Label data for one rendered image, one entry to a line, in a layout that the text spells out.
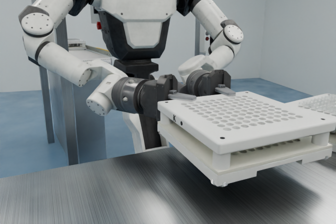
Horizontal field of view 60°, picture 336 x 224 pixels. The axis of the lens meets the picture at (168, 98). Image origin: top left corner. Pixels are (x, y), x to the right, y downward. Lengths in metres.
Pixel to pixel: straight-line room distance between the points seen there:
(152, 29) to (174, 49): 4.43
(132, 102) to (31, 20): 0.36
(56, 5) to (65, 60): 0.21
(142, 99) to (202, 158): 0.26
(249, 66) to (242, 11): 1.10
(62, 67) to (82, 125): 1.31
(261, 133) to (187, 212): 0.17
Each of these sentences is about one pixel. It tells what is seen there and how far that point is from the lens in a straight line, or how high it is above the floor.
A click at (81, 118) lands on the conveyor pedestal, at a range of 2.08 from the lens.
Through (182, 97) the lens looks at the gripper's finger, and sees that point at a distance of 0.64.
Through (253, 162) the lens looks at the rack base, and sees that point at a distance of 0.49.
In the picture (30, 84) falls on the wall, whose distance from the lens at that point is 5.44.
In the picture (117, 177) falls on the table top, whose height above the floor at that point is 0.87.
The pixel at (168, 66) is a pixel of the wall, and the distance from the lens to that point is 5.50.
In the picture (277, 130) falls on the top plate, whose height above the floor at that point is 0.99.
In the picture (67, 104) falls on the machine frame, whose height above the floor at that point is 0.67.
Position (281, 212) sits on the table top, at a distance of 0.52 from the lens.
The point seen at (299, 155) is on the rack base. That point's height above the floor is 0.93.
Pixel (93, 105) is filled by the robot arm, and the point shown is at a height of 0.94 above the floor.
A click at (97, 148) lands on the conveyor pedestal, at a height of 0.26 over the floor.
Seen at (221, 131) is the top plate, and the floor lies 0.99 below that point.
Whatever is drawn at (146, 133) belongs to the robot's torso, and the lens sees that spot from 1.10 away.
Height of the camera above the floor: 1.16
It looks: 15 degrees down
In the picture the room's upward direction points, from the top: straight up
